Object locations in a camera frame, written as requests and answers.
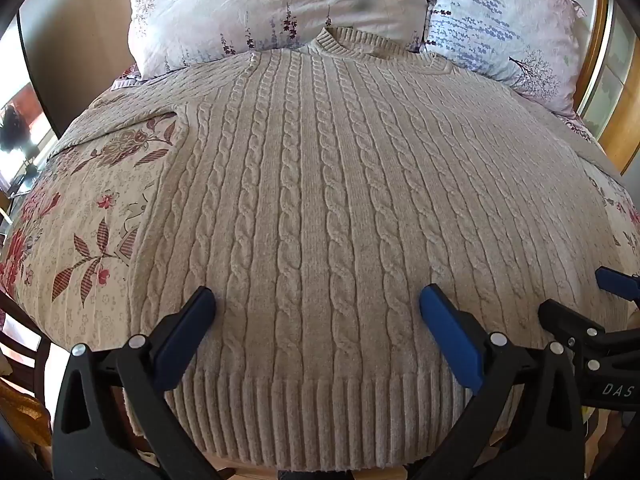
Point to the white floral pillow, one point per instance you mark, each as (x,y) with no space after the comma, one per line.
(260,5)

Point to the red floral blanket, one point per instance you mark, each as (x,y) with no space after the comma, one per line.
(75,210)

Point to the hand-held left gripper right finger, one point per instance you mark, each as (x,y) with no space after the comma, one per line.
(445,320)

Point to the yellow cloth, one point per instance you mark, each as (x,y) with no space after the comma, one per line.
(22,410)

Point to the wooden headboard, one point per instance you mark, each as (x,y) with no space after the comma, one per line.
(625,135)

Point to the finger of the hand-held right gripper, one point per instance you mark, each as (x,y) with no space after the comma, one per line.
(617,282)
(565,317)

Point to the blue floral pillow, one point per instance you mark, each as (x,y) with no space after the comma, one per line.
(500,25)

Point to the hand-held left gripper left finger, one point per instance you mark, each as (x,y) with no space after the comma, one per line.
(192,315)

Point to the dark wooden chair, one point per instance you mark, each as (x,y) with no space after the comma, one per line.
(22,340)

